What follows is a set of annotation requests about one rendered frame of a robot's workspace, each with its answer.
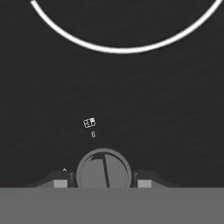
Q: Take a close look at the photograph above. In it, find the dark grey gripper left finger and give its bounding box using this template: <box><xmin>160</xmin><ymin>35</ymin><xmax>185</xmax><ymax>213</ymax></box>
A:
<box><xmin>25</xmin><ymin>170</ymin><xmax>77</xmax><ymax>189</ymax></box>

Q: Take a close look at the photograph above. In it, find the round grey stove knob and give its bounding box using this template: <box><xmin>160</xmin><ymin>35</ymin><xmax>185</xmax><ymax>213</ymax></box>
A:
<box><xmin>75</xmin><ymin>148</ymin><xmax>133</xmax><ymax>189</ymax></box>

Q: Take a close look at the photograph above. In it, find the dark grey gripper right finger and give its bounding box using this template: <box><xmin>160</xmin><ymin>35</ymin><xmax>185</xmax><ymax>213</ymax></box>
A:
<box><xmin>132</xmin><ymin>170</ymin><xmax>179</xmax><ymax>189</ymax></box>

